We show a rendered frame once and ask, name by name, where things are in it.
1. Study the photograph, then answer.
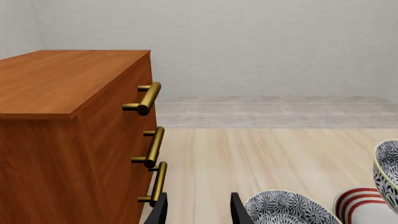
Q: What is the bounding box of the white plate with red rings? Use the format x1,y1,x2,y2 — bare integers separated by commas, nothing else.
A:
333,187,398,224

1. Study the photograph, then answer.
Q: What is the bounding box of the wooden cabinet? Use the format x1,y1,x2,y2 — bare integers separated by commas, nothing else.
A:
0,49,158,224

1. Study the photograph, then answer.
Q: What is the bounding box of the black patterned bowl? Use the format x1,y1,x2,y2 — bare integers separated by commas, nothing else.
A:
243,189,343,224
373,139,398,210

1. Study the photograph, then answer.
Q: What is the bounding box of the brass drawer handle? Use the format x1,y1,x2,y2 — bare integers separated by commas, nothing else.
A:
122,81,162,116
131,126,165,169
137,161,168,208

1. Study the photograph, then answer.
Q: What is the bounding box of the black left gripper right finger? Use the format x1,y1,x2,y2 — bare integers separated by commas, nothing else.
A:
230,192,255,224

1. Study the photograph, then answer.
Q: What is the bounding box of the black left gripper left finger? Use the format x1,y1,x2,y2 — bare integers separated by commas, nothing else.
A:
145,192,169,224

